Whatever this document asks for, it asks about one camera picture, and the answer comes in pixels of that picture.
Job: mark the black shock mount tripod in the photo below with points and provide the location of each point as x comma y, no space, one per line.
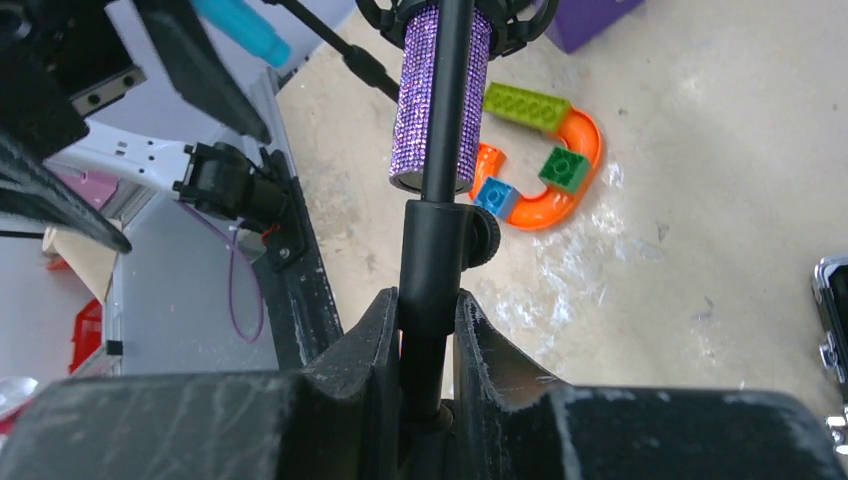
439,240

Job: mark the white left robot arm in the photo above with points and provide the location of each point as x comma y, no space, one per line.
219,179

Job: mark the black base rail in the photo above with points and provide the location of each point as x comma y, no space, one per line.
302,314

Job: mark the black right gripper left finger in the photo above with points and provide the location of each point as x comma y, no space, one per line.
335,418

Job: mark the purple glitter microphone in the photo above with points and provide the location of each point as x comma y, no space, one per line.
445,52

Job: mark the blue toy brick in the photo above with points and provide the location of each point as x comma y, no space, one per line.
497,197

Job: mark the orange curved track piece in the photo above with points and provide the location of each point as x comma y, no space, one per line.
577,133

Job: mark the purple metronome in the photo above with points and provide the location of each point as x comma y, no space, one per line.
577,22

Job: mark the green toy brick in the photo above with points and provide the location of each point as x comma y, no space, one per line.
565,170

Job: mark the lime long toy brick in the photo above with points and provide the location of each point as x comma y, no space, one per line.
525,107

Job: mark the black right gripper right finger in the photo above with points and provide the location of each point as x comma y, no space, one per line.
516,420

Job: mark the black mic stand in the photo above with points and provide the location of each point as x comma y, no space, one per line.
359,61

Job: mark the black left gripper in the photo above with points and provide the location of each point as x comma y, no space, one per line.
62,61

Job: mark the black poker chip case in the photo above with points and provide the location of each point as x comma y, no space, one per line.
829,288

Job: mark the blue microphone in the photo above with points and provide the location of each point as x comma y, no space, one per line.
246,27

